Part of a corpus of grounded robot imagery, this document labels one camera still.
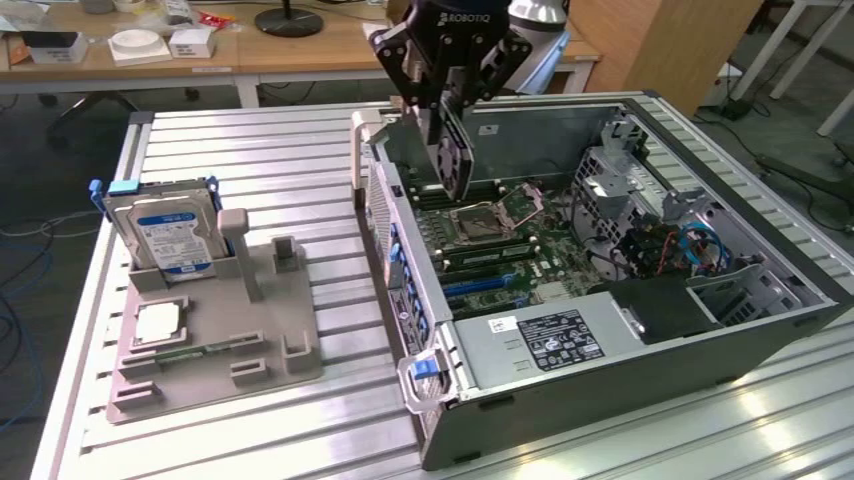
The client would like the grey parts rack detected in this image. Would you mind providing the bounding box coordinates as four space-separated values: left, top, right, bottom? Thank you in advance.
105 207 327 426

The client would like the silver drive cage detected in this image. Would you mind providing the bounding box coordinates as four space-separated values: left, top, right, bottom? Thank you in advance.
570 117 675 251

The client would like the hard disk with blue carrier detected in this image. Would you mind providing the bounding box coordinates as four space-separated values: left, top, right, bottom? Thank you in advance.
88 174 227 285

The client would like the CPU socket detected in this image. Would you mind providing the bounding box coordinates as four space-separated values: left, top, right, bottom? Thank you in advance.
450 199 515 246

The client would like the installed RAM stick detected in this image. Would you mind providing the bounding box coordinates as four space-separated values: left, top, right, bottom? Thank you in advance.
443 242 539 267
414 180 500 199

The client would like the grey floor cable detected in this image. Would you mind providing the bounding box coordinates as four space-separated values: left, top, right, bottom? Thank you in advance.
0 209 101 241

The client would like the metal disk bay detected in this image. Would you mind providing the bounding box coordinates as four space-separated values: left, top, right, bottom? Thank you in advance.
686 262 806 329

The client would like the silver chipset heatsink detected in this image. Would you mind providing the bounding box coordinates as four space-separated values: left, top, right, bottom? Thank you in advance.
532 282 576 302

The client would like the blue expansion slot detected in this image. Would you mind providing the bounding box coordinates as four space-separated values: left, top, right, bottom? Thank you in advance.
443 277 510 297

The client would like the black floor stand base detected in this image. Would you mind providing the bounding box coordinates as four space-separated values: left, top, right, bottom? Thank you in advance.
753 149 854 194

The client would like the wooden desk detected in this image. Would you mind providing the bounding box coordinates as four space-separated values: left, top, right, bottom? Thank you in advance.
0 0 602 109

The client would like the green motherboard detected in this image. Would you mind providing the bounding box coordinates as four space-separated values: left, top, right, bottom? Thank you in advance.
399 169 609 321

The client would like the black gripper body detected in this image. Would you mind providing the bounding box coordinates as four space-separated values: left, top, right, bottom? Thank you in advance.
398 0 514 77

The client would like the silver CPU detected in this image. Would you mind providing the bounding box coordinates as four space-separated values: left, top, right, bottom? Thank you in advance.
136 302 187 345

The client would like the low-profile graphics card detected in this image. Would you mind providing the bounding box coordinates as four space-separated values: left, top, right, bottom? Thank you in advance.
399 67 478 203

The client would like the white box with red button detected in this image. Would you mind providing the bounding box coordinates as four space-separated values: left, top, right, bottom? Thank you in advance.
711 62 746 109

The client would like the wooden cabinet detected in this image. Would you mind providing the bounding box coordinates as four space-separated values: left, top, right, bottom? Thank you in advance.
570 0 766 116

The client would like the green loose RAM stick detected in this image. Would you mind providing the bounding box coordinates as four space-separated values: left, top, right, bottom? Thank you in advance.
156 342 235 365

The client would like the blue wire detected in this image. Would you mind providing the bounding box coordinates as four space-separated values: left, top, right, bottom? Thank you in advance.
677 219 734 277

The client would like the dark grey PC case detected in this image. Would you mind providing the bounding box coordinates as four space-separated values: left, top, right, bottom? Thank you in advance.
350 89 854 471

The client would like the white table frame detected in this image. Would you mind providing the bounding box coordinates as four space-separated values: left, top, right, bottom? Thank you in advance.
726 0 854 137

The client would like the black round stand base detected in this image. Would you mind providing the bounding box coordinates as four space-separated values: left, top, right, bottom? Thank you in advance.
252 0 327 39

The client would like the black office chair base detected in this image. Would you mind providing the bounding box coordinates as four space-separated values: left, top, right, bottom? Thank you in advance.
39 89 202 149

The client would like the white box with dark lid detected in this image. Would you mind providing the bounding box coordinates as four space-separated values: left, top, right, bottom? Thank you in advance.
19 30 92 65

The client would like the metal socket cover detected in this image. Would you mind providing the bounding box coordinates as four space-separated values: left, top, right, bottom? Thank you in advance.
492 182 546 221

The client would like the grey power supply unit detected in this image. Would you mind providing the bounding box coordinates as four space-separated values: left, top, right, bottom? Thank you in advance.
452 292 653 391

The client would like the white labelled box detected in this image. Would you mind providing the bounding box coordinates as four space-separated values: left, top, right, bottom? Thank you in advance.
165 27 219 60

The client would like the red wire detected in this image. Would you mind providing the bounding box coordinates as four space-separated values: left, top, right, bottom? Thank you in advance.
657 229 675 274

